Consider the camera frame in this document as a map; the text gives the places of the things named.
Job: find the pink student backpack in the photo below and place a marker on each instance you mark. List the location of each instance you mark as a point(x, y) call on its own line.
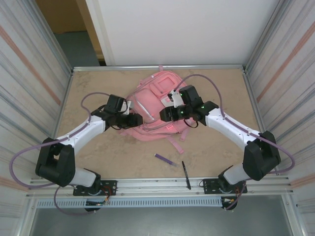
point(147, 103)

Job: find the purple pen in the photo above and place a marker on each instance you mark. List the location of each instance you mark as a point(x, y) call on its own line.
point(163, 159)

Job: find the black pen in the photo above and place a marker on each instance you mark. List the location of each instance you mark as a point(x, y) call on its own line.
point(186, 174)

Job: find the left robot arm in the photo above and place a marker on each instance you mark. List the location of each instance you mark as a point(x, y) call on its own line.
point(56, 164)

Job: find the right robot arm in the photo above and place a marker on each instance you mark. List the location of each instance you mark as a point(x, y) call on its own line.
point(261, 157)

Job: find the thin aluminium frame rail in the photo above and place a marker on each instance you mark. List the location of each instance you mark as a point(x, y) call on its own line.
point(197, 67)

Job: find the aluminium side frame rail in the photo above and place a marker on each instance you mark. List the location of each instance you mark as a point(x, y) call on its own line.
point(61, 110)
point(258, 115)

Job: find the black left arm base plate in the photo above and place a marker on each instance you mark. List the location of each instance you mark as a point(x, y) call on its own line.
point(110, 188)

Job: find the wide aluminium frame rail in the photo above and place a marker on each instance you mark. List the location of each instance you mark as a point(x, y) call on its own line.
point(152, 186)

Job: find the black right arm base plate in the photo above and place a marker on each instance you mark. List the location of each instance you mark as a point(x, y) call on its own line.
point(209, 186)

